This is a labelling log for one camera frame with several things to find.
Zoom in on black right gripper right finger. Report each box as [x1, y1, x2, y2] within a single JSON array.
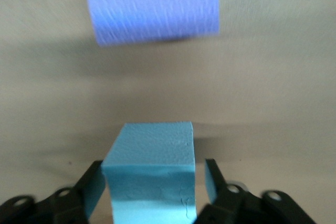
[[198, 158, 315, 224]]

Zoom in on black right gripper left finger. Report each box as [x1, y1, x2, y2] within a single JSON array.
[[0, 159, 108, 224]]

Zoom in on light blue foam block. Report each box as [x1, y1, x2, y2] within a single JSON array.
[[101, 121, 197, 224]]

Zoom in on purple foam block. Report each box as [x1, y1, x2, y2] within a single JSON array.
[[80, 0, 220, 48]]

